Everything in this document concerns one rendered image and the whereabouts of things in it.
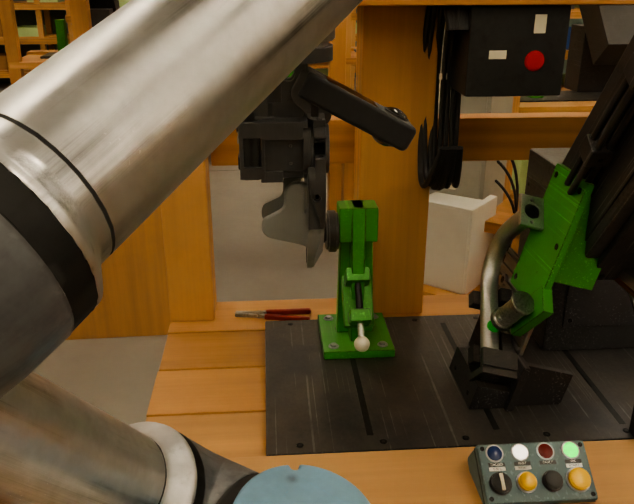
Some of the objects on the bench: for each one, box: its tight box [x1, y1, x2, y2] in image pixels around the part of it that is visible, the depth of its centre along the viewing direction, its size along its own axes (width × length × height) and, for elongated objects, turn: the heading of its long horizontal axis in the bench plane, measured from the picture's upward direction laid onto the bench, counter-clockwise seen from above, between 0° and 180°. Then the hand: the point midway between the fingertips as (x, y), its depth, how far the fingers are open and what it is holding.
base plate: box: [265, 314, 634, 456], centre depth 126 cm, size 42×110×2 cm, turn 94°
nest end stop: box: [469, 365, 517, 386], centre depth 112 cm, size 4×7×6 cm, turn 94°
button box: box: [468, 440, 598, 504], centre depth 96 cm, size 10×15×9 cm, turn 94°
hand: (317, 251), depth 70 cm, fingers closed
